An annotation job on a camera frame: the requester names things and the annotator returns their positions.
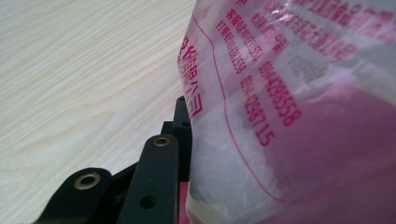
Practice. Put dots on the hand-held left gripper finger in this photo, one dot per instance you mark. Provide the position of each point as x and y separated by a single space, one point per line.
183 146

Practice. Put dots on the red white plastic seasoning bag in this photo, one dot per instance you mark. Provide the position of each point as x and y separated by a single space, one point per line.
295 124

